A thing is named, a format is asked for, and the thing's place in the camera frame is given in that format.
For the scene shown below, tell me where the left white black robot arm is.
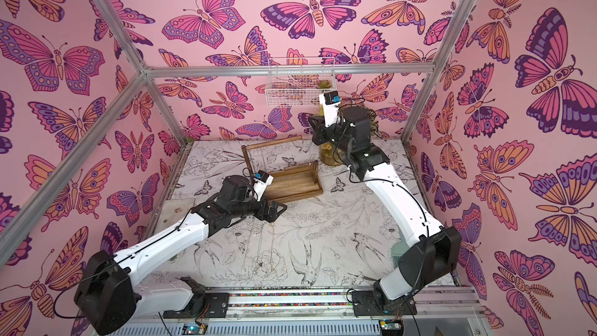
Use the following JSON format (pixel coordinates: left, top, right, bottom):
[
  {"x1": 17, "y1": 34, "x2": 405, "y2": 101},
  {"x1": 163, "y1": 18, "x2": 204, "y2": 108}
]
[{"x1": 74, "y1": 171, "x2": 287, "y2": 335}]

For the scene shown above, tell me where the green brush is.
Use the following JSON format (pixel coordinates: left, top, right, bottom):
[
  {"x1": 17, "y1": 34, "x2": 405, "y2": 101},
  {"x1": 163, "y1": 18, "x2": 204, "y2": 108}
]
[{"x1": 391, "y1": 241, "x2": 408, "y2": 268}]

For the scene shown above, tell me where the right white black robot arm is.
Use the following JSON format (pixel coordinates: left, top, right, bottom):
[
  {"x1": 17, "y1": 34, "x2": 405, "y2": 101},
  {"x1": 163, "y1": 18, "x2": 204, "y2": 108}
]
[{"x1": 309, "y1": 104, "x2": 462, "y2": 313}]

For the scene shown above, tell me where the wooden jewelry display stand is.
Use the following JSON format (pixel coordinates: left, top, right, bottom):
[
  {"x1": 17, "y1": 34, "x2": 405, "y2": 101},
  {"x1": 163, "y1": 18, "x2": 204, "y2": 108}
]
[{"x1": 241, "y1": 136, "x2": 323, "y2": 203}]

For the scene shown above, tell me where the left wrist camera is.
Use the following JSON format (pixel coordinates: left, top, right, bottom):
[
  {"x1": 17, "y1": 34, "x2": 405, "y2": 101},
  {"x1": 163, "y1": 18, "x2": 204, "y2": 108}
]
[{"x1": 253, "y1": 170, "x2": 274, "y2": 202}]

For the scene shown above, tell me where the glass vase with plants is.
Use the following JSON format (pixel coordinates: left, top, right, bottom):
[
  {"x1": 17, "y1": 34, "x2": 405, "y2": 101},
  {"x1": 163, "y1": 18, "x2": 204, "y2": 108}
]
[{"x1": 320, "y1": 106, "x2": 384, "y2": 171}]

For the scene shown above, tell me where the white wire wall basket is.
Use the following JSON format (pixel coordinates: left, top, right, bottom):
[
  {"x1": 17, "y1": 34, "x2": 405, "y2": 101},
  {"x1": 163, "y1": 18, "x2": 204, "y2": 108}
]
[{"x1": 263, "y1": 54, "x2": 337, "y2": 107}]

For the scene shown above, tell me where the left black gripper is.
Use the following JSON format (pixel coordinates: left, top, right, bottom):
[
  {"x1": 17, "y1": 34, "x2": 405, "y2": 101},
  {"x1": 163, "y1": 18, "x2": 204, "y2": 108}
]
[{"x1": 230, "y1": 192, "x2": 288, "y2": 223}]

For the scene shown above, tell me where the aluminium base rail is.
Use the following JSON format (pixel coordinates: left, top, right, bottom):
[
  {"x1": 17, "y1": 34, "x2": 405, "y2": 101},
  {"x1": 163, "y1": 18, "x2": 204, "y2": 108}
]
[{"x1": 115, "y1": 286, "x2": 493, "y2": 335}]

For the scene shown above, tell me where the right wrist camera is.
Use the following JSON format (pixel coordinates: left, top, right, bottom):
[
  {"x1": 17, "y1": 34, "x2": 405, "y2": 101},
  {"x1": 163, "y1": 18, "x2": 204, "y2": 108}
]
[{"x1": 319, "y1": 90, "x2": 340, "y2": 128}]

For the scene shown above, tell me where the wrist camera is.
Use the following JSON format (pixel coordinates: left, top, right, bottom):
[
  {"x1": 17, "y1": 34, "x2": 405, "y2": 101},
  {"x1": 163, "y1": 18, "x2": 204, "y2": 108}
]
[
  {"x1": 319, "y1": 90, "x2": 340, "y2": 128},
  {"x1": 253, "y1": 170, "x2": 274, "y2": 202}
]

